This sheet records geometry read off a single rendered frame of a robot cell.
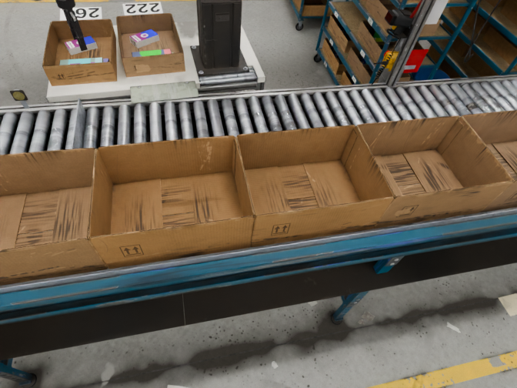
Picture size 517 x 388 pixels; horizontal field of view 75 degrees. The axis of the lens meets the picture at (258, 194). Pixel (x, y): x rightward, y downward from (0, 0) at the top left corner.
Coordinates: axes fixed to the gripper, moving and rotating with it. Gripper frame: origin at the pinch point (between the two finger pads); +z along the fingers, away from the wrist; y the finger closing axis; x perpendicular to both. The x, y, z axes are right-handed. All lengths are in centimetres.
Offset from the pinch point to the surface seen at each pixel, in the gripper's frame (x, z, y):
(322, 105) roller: -77, 5, -96
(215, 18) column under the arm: -49, -21, -47
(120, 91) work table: -2.6, 5.2, -39.1
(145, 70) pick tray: -17.4, 2.1, -34.6
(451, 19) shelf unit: -265, 26, -56
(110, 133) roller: 12, 5, -62
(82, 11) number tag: -8.5, -6.3, 13.1
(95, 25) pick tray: -10.6, -2.0, 6.0
